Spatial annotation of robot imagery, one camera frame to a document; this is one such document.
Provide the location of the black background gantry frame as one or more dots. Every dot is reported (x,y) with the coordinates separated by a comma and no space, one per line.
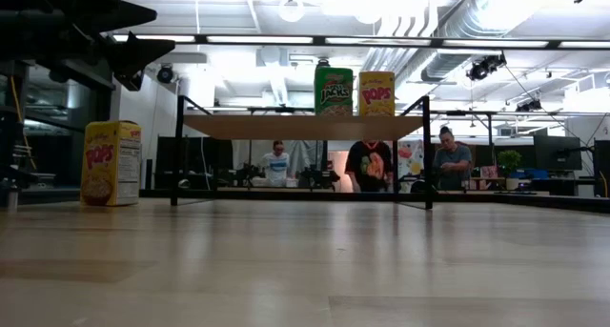
(490,127)

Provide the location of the black track light cluster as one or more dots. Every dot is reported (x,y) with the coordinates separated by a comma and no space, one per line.
(479,71)
(529,106)

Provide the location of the green cereal box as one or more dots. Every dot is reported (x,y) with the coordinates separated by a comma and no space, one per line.
(333,93)

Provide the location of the yellow Pops cereal box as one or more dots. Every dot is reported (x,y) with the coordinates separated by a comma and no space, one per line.
(107,165)
(377,96)

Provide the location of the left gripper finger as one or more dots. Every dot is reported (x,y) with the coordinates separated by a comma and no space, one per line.
(128,16)
(138,55)

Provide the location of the dark background table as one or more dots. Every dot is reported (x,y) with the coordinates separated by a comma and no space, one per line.
(562,186)

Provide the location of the round white pendant lamp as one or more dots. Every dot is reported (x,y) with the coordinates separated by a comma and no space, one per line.
(291,10)

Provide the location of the black cabinet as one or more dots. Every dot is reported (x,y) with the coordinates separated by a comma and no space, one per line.
(190,160)

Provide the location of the potted green plant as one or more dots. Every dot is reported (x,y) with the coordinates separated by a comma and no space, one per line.
(509,161)

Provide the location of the small white bottle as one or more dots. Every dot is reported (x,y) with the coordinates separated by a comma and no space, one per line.
(12,198)

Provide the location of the black metal table frame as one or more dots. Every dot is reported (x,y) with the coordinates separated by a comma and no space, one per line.
(548,202)

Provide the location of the colourful wall banner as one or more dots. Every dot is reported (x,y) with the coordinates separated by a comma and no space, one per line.
(411,160)

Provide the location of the black background robot arm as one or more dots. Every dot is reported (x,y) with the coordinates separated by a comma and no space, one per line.
(319,177)
(248,174)

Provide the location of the black monitor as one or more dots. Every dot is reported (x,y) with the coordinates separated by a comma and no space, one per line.
(603,167)
(557,153)

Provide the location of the blue object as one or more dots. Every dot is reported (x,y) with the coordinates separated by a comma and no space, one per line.
(534,174)

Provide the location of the black spotlight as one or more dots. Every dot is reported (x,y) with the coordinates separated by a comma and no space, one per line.
(323,62)
(165,74)

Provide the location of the person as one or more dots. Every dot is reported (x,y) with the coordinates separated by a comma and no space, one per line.
(369,165)
(453,162)
(276,167)

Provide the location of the long ceiling light bar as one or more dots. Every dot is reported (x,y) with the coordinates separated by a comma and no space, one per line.
(257,39)

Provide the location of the silver ventilation duct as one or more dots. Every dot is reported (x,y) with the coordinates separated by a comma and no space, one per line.
(443,65)

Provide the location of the wooden shelf riser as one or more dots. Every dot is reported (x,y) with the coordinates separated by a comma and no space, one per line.
(300,127)

